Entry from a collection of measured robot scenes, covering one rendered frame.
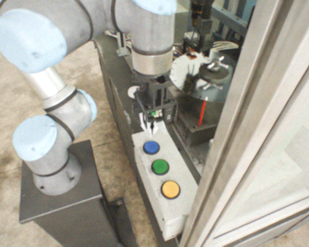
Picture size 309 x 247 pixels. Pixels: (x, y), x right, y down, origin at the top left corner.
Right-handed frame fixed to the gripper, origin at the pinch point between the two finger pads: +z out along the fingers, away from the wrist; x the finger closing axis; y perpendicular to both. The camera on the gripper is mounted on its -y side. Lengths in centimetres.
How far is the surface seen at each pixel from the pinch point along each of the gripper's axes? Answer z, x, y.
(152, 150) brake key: 6.6, -0.4, 2.1
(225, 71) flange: 1.5, 35.6, -18.1
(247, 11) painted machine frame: 2, 83, -67
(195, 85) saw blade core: 2.4, 22.2, -15.5
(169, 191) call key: 6.7, -0.9, 15.3
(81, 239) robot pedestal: 57, -33, 0
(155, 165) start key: 6.6, -1.6, 7.3
